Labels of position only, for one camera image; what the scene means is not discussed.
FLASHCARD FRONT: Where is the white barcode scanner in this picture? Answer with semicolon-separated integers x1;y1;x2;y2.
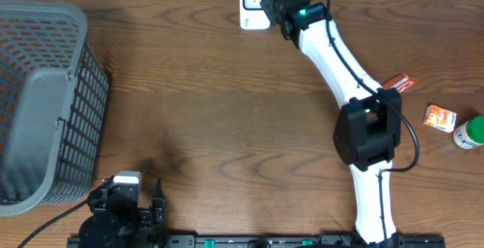
239;0;270;30

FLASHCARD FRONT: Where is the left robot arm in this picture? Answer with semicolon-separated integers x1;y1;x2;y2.
79;177;166;247

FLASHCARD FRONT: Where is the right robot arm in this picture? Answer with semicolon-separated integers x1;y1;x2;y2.
260;0;402;246

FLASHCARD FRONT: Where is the small orange snack box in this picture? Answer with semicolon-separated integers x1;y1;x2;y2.
423;104;457;133

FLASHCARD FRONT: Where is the orange Top chocolate bar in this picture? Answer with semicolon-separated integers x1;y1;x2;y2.
382;73;418;93

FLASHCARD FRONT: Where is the green lid white jar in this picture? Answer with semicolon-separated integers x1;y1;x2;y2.
453;116;484;149

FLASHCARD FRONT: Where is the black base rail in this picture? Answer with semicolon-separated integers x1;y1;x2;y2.
67;234;447;248

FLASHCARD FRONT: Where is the grey plastic mesh basket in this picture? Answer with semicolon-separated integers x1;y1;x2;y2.
1;0;109;216

